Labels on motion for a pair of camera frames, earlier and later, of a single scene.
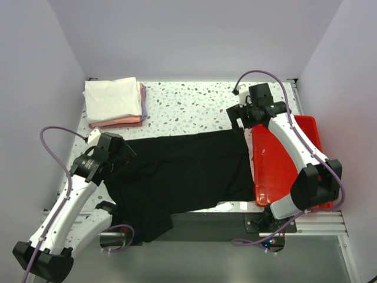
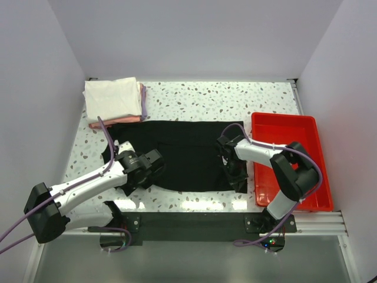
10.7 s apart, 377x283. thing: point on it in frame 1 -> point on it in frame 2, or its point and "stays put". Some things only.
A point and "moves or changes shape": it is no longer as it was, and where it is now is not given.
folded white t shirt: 108,99 stays put
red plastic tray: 276,167 stays put
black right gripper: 234,112 -> 237,181
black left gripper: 126,152 -> 135,185
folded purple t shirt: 144,103 stays put
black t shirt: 176,173 moves or changes shape
